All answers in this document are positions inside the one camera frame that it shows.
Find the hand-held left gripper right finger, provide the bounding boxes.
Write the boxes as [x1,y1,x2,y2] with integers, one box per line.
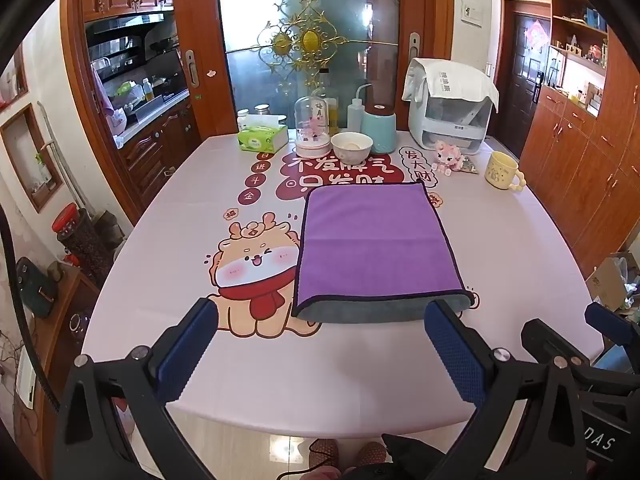
[424,300,587,480]

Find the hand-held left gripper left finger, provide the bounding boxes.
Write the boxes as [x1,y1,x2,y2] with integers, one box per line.
[52,298,219,480]

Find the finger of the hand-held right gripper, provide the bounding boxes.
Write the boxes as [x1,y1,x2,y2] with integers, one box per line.
[521,317,592,367]
[584,302,640,347]

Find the purple and grey towel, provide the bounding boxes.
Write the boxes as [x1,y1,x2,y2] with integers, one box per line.
[291,181,476,324]

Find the cardboard box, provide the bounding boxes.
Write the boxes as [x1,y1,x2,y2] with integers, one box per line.
[585,252,640,315]

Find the pink printed tablecloth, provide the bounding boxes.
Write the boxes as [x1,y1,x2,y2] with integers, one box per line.
[80,132,606,423]

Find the brown slipper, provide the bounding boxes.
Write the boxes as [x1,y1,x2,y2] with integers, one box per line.
[309,439,341,472]
[356,441,388,468]

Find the wooden side table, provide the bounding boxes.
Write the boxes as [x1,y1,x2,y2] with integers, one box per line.
[0,260,101,480]

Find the red lid jar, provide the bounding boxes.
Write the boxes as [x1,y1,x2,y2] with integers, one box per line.
[52,203,110,286]

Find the wooden shelf cabinet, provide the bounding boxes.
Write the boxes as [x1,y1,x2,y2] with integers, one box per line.
[520,0,640,273]

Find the dark green bag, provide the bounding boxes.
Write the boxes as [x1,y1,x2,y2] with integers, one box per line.
[15,257,59,319]

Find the yellow mug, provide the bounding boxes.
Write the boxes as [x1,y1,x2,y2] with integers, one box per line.
[483,151,527,192]

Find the pink plush toy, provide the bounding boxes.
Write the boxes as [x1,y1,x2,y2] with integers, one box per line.
[431,140,463,177]

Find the wooden kitchen cabinets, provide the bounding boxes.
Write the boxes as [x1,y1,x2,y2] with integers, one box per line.
[75,0,203,216]

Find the green tissue box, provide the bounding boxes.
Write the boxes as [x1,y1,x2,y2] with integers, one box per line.
[237,114,289,154]

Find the white bowl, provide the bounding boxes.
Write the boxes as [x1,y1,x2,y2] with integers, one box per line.
[330,132,373,165]

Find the white countertop appliance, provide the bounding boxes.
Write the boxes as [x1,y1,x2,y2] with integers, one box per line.
[407,80,493,153]

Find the teal canister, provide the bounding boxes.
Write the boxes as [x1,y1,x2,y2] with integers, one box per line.
[361,102,398,155]

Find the dark entrance door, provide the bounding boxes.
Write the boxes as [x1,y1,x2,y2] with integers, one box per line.
[510,12,551,133]

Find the glass dome with pink figure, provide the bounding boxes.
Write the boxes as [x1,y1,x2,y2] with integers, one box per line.
[294,95,333,159]

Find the white squeeze bottle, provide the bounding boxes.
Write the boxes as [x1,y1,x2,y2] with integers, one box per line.
[346,83,373,136]

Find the white cloth cover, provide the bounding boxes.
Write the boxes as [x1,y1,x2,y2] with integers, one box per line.
[402,57,501,113]

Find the tall oil bottle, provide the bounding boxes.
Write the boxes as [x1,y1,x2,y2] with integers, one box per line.
[316,67,340,136]

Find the frosted glass door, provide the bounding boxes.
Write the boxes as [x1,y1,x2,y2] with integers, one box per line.
[216,0,401,137]

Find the gold door ornament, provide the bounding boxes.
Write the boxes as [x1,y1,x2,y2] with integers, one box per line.
[257,0,362,92]

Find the black cable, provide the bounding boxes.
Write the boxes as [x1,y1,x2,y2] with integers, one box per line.
[270,437,331,480]

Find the wooden wall niche frame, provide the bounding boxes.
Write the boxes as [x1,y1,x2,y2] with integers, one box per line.
[0,102,65,213]

